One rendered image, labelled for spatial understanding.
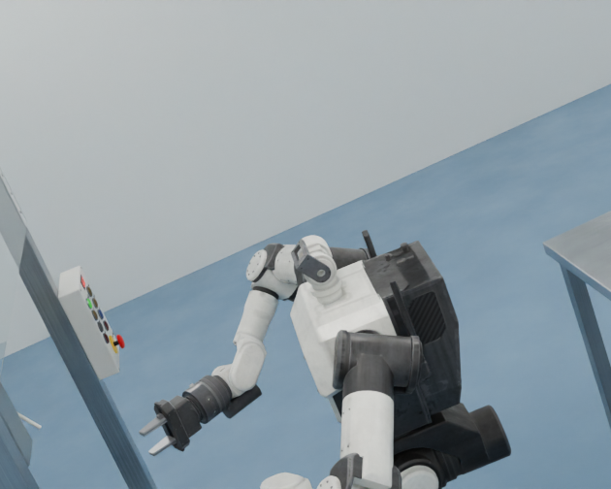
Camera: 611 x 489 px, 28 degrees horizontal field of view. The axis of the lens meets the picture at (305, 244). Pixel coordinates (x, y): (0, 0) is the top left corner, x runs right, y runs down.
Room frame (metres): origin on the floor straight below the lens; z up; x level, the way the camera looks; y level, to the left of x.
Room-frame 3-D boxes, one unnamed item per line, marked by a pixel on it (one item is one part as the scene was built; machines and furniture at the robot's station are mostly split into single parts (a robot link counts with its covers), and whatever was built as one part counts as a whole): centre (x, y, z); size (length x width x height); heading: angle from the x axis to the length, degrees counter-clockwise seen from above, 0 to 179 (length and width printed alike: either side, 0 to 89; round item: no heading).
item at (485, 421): (2.15, -0.09, 0.84); 0.28 x 0.13 x 0.18; 91
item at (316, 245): (2.15, -0.01, 1.31); 0.10 x 0.07 x 0.09; 0
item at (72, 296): (3.00, 0.61, 1.03); 0.17 x 0.06 x 0.26; 1
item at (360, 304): (2.15, -0.07, 1.10); 0.34 x 0.30 x 0.36; 0
